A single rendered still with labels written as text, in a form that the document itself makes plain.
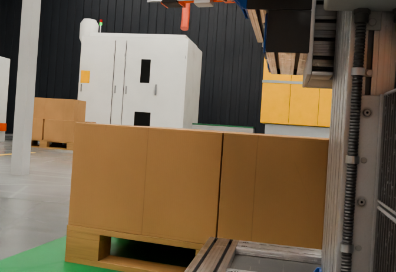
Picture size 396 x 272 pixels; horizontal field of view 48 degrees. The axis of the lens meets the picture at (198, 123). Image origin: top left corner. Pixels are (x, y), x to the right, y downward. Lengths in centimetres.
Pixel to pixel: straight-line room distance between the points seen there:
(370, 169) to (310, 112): 816
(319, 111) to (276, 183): 742
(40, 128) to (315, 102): 516
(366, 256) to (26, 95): 394
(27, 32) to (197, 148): 316
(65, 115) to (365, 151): 773
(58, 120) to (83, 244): 661
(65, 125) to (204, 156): 680
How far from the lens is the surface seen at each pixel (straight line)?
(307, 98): 894
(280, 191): 155
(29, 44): 451
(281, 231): 158
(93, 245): 181
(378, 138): 77
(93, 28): 1023
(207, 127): 905
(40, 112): 860
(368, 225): 79
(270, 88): 896
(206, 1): 185
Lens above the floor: 56
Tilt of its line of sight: 1 degrees up
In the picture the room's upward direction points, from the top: 4 degrees clockwise
